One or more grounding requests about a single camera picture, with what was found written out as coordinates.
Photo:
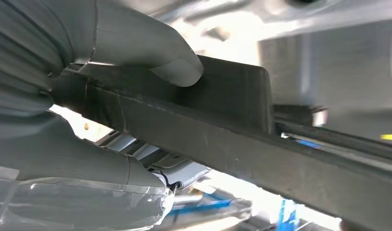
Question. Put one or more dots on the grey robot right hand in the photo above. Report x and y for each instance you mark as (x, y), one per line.
(71, 191)

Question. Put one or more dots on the steel workbench table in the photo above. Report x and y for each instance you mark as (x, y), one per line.
(342, 79)

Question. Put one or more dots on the blue metal cart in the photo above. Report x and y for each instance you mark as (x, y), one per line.
(199, 205)

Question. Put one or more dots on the stamped sheet metal panel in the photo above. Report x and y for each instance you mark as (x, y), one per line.
(310, 12)

